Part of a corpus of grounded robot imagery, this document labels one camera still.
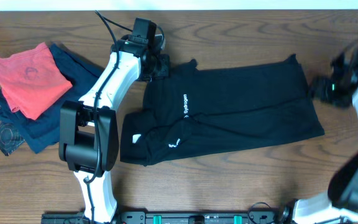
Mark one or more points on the black t-shirt with white logo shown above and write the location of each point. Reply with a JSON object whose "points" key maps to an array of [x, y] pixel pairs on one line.
{"points": [[199, 112]]}

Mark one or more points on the black mounting rail base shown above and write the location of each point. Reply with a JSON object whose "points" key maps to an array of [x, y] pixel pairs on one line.
{"points": [[253, 217]]}

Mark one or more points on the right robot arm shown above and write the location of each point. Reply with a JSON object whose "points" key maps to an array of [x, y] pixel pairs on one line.
{"points": [[339, 203]]}

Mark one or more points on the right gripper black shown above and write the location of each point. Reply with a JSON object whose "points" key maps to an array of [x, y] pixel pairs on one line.
{"points": [[317, 87]]}

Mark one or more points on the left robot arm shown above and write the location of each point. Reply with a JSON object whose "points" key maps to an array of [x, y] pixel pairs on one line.
{"points": [[89, 141]]}

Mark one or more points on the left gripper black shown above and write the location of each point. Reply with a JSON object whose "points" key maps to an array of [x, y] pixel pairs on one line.
{"points": [[165, 73]]}

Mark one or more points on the folded red t-shirt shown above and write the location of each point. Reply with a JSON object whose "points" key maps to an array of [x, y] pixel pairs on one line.
{"points": [[31, 82]]}

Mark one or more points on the folded black patterned t-shirt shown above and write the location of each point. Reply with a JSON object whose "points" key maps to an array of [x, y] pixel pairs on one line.
{"points": [[10, 138]]}

